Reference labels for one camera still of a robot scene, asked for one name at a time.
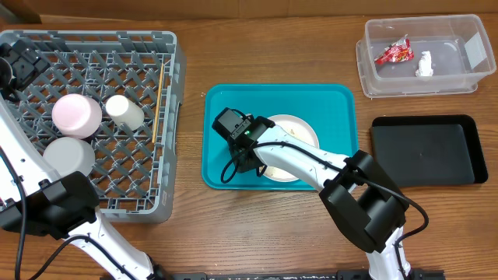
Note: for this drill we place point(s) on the red snack wrapper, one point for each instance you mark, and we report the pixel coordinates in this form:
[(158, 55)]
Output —
[(398, 51)]

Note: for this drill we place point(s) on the black plastic tray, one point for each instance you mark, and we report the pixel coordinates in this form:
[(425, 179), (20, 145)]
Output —
[(429, 150)]

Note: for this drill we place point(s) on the large white plate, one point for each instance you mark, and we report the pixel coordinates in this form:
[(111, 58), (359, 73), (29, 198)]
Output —
[(299, 129)]

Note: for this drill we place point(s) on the teal serving tray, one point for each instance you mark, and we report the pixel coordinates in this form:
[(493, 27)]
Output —
[(328, 108)]

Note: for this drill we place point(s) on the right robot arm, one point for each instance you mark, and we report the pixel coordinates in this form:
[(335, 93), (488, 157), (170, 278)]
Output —
[(366, 205)]

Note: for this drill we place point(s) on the grey bowl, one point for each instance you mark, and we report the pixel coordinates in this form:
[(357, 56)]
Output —
[(68, 155)]

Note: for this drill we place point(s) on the clear plastic bin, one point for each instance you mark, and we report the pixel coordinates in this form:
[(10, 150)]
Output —
[(460, 49)]

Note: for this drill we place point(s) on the white tissue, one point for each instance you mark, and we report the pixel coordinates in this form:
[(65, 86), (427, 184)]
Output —
[(425, 65)]

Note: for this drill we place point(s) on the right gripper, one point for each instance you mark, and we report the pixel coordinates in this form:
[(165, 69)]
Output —
[(241, 156)]

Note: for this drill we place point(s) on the grey plastic dish rack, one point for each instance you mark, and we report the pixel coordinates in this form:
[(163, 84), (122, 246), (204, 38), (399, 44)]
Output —
[(134, 171)]

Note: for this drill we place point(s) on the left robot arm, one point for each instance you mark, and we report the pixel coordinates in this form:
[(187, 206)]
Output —
[(37, 201)]

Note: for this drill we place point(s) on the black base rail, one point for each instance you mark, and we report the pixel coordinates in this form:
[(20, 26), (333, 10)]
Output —
[(417, 274)]

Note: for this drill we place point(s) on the white cup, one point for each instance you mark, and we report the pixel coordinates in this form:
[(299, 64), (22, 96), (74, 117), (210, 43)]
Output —
[(123, 111)]

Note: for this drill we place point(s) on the small pink bowl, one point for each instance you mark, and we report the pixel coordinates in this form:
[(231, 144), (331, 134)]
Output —
[(76, 116)]

